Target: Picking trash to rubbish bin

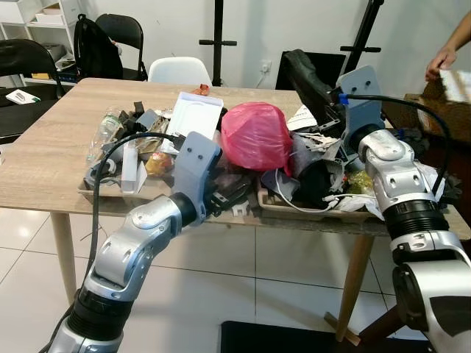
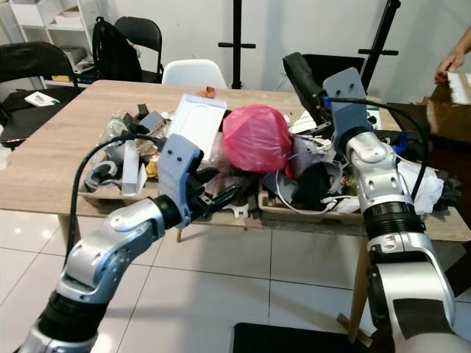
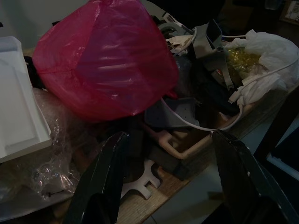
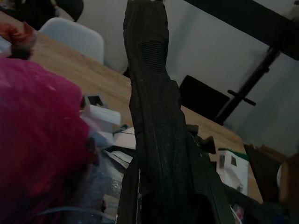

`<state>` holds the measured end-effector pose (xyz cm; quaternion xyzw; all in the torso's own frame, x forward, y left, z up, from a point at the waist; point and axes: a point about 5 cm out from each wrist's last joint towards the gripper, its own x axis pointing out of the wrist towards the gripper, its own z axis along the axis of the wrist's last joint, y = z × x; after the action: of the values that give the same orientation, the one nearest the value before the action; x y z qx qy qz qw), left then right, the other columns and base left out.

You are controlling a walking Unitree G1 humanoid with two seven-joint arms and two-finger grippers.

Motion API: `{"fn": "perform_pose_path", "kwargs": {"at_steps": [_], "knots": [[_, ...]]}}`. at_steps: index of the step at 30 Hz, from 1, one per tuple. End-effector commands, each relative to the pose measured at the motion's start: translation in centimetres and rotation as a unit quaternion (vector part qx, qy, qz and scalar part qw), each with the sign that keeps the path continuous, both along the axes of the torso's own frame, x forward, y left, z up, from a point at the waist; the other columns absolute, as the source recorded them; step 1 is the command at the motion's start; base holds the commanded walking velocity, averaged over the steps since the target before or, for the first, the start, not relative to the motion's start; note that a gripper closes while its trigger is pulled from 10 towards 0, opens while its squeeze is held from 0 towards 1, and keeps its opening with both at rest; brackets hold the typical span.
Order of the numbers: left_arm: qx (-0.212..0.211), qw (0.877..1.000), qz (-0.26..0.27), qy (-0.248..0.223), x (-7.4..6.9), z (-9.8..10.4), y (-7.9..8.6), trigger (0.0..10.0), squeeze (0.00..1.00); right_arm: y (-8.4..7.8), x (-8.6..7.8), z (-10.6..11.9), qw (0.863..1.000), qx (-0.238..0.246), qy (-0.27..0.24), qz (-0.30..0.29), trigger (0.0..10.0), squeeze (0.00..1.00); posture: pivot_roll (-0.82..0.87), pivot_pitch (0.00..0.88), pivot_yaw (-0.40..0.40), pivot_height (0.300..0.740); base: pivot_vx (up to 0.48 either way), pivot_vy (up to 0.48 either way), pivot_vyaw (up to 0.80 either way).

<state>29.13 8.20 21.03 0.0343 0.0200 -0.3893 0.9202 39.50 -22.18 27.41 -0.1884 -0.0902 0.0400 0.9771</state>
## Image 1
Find black folding chair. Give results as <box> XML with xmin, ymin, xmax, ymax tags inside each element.
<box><xmin>0</xmin><ymin>38</ymin><xmax>68</xmax><ymax>142</ymax></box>
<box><xmin>94</xmin><ymin>13</ymin><xmax>148</xmax><ymax>82</ymax></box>

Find clear plastic bottle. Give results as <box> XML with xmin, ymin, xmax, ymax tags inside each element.
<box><xmin>87</xmin><ymin>109</ymin><xmax>127</xmax><ymax>166</ymax></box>

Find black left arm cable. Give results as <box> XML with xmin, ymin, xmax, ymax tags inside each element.
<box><xmin>87</xmin><ymin>131</ymin><xmax>185</xmax><ymax>310</ymax></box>

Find white plastic chair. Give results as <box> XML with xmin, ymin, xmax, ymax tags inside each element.
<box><xmin>147</xmin><ymin>57</ymin><xmax>213</xmax><ymax>88</ymax></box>

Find black flat panel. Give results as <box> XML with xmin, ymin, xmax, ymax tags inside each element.
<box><xmin>276</xmin><ymin>51</ymin><xmax>347</xmax><ymax>90</ymax></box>

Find black pole stand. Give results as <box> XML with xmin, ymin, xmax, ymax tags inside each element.
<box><xmin>341</xmin><ymin>0</ymin><xmax>386</xmax><ymax>76</ymax></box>
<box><xmin>199</xmin><ymin>0</ymin><xmax>238</xmax><ymax>87</ymax></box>

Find white paper card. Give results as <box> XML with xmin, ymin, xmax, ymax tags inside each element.
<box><xmin>5</xmin><ymin>89</ymin><xmax>42</xmax><ymax>106</ymax></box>

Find white plastic food container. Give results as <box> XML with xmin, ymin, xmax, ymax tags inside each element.
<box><xmin>165</xmin><ymin>91</ymin><xmax>224</xmax><ymax>142</ymax></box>

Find white shelf unit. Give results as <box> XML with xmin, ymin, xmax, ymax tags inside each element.
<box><xmin>0</xmin><ymin>0</ymin><xmax>91</xmax><ymax>78</ymax></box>

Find person's bare hand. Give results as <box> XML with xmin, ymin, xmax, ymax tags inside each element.
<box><xmin>425</xmin><ymin>46</ymin><xmax>458</xmax><ymax>82</ymax></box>

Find grey curved hose piece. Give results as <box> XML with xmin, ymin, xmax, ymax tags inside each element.
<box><xmin>83</xmin><ymin>158</ymin><xmax>122</xmax><ymax>193</ymax></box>

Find pink plastic bag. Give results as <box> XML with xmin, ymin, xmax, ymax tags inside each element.
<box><xmin>220</xmin><ymin>101</ymin><xmax>294</xmax><ymax>174</ymax></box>

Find small white carton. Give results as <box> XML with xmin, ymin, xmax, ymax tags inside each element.
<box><xmin>121</xmin><ymin>141</ymin><xmax>149</xmax><ymax>195</ymax></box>

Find light wooden table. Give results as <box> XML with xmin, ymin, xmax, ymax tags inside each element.
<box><xmin>0</xmin><ymin>77</ymin><xmax>471</xmax><ymax>345</ymax></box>

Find black floor mat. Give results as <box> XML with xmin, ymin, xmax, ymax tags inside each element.
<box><xmin>220</xmin><ymin>321</ymin><xmax>436</xmax><ymax>353</ymax></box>

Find beige cardboard tray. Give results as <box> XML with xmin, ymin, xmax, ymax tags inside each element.
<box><xmin>256</xmin><ymin>184</ymin><xmax>385</xmax><ymax>223</ymax></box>
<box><xmin>78</xmin><ymin>171</ymin><xmax>247</xmax><ymax>215</ymax></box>

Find black backpack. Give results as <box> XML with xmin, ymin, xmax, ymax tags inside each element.
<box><xmin>73</xmin><ymin>15</ymin><xmax>124</xmax><ymax>80</ymax></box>

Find crumpled white tissue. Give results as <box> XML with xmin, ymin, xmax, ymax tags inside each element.
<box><xmin>422</xmin><ymin>163</ymin><xmax>451</xmax><ymax>205</ymax></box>

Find orange snack wrapper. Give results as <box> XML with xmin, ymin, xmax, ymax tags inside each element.
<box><xmin>145</xmin><ymin>151</ymin><xmax>175</xmax><ymax>178</ymax></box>

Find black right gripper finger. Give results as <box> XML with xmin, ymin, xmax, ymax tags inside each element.
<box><xmin>286</xmin><ymin>50</ymin><xmax>328</xmax><ymax>107</ymax></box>
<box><xmin>294</xmin><ymin>50</ymin><xmax>339</xmax><ymax>100</ymax></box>

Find crumpled black cloth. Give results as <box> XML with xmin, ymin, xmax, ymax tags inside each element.
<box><xmin>293</xmin><ymin>157</ymin><xmax>341</xmax><ymax>208</ymax></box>

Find thin white cable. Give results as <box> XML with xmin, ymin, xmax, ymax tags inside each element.
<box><xmin>272</xmin><ymin>169</ymin><xmax>348</xmax><ymax>215</ymax></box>

